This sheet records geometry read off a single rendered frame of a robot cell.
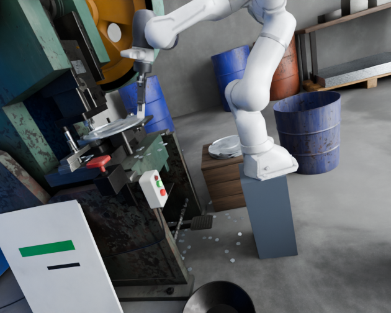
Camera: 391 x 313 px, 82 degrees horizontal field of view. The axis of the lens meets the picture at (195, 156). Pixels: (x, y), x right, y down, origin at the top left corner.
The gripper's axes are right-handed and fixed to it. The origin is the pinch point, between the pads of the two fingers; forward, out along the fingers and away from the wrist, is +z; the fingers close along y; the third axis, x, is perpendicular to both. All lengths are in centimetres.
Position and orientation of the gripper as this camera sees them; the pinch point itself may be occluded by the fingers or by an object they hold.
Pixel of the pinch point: (141, 110)
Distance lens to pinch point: 105.3
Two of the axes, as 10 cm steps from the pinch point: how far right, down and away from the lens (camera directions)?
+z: -1.3, 9.1, 3.9
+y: -0.8, -4.0, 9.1
